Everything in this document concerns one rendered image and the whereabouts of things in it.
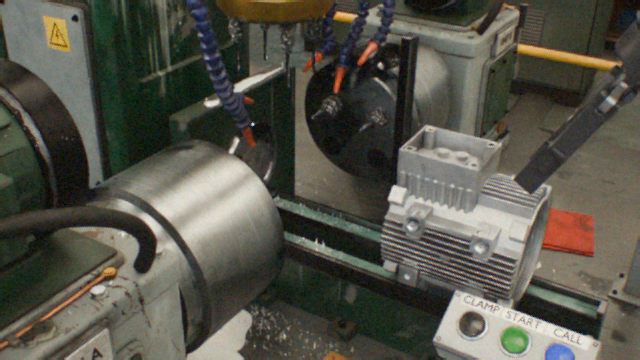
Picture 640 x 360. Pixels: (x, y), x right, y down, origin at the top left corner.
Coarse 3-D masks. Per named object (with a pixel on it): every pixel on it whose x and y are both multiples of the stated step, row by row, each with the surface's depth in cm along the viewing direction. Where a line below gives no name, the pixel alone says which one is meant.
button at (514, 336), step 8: (512, 328) 80; (520, 328) 79; (504, 336) 79; (512, 336) 79; (520, 336) 79; (528, 336) 79; (504, 344) 79; (512, 344) 79; (520, 344) 78; (528, 344) 79; (512, 352) 78; (520, 352) 78
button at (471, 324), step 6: (468, 312) 82; (474, 312) 82; (462, 318) 82; (468, 318) 82; (474, 318) 81; (480, 318) 81; (462, 324) 81; (468, 324) 81; (474, 324) 81; (480, 324) 81; (462, 330) 81; (468, 330) 81; (474, 330) 81; (480, 330) 81; (468, 336) 81; (474, 336) 81
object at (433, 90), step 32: (352, 64) 133; (384, 64) 130; (416, 64) 135; (320, 96) 139; (352, 96) 135; (384, 96) 131; (416, 96) 131; (448, 96) 141; (320, 128) 142; (352, 128) 138; (384, 128) 134; (416, 128) 131; (352, 160) 141; (384, 160) 136
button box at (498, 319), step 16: (464, 304) 83; (480, 304) 83; (496, 304) 82; (448, 320) 83; (496, 320) 81; (512, 320) 81; (528, 320) 80; (448, 336) 82; (464, 336) 81; (480, 336) 81; (496, 336) 80; (544, 336) 79; (560, 336) 78; (576, 336) 78; (448, 352) 83; (464, 352) 80; (480, 352) 80; (496, 352) 79; (528, 352) 78; (544, 352) 78; (576, 352) 77; (592, 352) 77
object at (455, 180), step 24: (408, 144) 105; (432, 144) 109; (456, 144) 109; (480, 144) 107; (408, 168) 103; (432, 168) 101; (456, 168) 99; (480, 168) 98; (408, 192) 105; (432, 192) 103; (456, 192) 101
